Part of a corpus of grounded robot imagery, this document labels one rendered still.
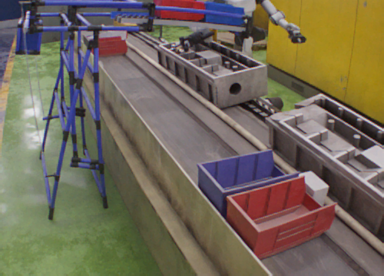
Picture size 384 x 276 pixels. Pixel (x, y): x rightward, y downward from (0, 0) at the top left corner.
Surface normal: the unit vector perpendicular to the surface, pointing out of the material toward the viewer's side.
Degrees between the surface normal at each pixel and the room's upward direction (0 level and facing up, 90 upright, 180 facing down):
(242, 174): 88
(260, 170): 88
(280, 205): 88
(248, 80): 90
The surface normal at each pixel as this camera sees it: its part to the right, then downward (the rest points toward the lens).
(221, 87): 0.41, 0.42
